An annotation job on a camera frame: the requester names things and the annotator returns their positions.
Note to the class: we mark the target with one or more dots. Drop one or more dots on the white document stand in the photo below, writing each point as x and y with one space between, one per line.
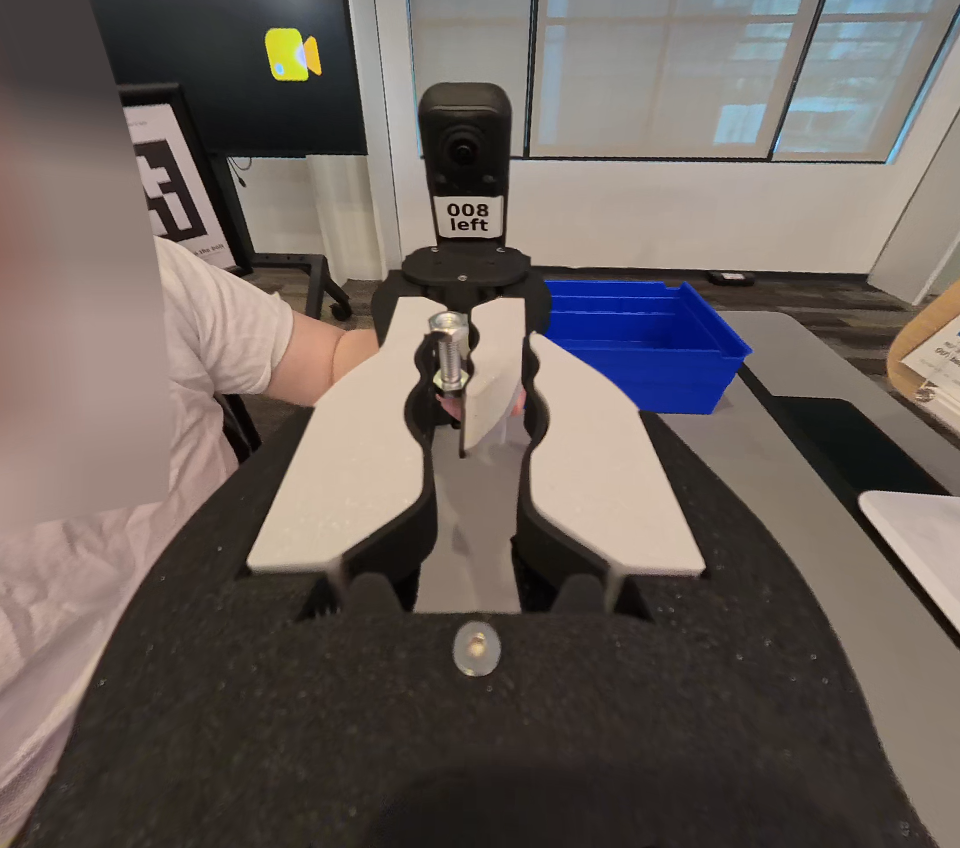
915 541

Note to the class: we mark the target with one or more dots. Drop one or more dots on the small black floor box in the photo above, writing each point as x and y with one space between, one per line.
731 277

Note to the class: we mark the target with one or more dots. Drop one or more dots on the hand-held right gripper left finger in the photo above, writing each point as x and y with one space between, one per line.
337 481

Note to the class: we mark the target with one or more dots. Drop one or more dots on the printed instruction sheet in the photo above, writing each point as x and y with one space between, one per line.
945 361

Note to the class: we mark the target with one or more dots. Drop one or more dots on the white sign board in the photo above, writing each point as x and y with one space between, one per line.
187 188

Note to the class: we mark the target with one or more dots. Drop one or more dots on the glass window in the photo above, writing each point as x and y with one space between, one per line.
675 38

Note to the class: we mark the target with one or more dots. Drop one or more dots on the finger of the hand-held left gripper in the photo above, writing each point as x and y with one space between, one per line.
495 353
405 319

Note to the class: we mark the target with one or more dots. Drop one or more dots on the blue plastic bin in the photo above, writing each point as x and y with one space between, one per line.
675 376

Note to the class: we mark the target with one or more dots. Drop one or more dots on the black monitor stand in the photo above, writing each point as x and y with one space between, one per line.
232 211

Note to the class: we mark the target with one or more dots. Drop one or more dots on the silver hex bolt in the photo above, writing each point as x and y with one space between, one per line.
450 357

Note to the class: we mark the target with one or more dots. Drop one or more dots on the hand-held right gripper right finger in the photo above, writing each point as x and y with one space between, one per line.
615 481

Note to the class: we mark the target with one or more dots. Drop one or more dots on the person's left hand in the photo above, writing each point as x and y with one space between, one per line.
448 412

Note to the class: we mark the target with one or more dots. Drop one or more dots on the person's left forearm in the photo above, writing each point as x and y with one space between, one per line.
322 361

